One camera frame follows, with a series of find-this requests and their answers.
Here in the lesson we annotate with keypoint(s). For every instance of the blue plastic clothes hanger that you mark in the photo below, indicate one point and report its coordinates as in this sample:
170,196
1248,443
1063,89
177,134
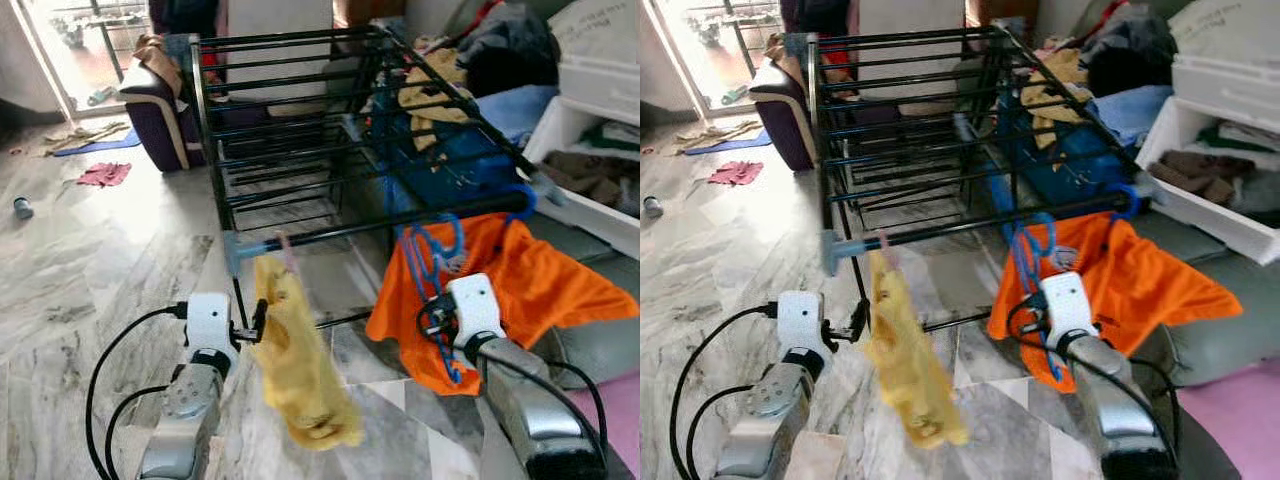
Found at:
410,255
1022,255
528,200
1135,198

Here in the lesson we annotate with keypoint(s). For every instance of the pink clothes hanger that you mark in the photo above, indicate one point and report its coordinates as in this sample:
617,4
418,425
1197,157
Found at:
288,255
890,250

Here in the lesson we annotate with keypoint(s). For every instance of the yellow shirt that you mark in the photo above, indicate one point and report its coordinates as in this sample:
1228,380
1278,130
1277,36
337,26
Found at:
300,380
910,370

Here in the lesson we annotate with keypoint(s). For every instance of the black metal drying rack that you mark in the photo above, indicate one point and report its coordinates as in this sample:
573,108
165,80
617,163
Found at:
1000,225
400,222

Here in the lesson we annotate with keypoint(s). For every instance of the orange shirt with emblem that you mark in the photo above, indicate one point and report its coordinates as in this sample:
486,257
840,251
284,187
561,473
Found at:
1150,280
540,280

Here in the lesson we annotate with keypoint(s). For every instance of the blue suitcase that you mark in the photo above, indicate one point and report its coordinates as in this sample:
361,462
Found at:
1060,180
450,180

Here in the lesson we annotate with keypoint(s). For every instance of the open white storage bin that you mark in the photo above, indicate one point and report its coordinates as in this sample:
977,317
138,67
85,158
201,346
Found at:
1220,230
590,225

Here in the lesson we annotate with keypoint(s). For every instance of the red cloth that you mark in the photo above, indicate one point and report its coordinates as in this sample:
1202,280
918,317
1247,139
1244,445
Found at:
105,175
737,173

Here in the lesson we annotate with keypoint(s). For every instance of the purple armchair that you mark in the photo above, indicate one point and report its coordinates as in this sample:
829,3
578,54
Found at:
785,130
160,130

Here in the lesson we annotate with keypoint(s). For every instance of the blue floor mat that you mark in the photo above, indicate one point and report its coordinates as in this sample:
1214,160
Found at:
748,142
115,143

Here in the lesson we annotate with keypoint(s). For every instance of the pink mat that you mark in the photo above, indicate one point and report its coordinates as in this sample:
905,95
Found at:
615,430
1235,435

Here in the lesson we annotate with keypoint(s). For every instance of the brown folded clothes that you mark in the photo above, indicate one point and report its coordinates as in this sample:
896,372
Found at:
585,175
1200,175

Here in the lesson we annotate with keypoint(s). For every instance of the small grey can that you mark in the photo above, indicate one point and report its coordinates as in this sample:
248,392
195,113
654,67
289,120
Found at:
653,207
23,208

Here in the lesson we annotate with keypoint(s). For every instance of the mustard yellow garment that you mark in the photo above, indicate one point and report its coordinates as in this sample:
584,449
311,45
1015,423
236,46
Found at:
430,95
1055,95

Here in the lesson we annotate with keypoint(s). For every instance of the light blue cloth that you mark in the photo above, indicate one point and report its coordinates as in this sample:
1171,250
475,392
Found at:
1135,112
520,110

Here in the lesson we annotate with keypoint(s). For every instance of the beige cloth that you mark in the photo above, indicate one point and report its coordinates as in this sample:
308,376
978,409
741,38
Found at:
715,134
85,135

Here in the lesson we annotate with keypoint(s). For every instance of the pale green sandal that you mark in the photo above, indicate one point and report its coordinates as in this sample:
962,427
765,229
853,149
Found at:
103,96
735,96

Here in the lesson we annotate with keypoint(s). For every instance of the brown cloth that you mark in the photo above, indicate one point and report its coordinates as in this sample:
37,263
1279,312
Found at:
785,60
158,60

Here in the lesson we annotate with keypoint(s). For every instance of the black garment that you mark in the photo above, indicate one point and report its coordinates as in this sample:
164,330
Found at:
1130,50
510,50

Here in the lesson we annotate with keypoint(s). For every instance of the white lidded storage bin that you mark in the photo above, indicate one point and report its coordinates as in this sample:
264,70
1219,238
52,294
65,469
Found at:
600,90
1225,95

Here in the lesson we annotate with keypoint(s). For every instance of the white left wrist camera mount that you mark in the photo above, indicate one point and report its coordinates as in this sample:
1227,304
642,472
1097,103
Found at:
210,320
800,320

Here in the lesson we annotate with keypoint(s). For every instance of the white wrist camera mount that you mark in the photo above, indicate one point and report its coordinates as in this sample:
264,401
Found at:
210,320
475,305
1068,305
800,320

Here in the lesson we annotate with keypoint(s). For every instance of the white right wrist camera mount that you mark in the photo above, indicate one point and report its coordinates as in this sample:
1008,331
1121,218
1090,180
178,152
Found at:
475,305
1068,305

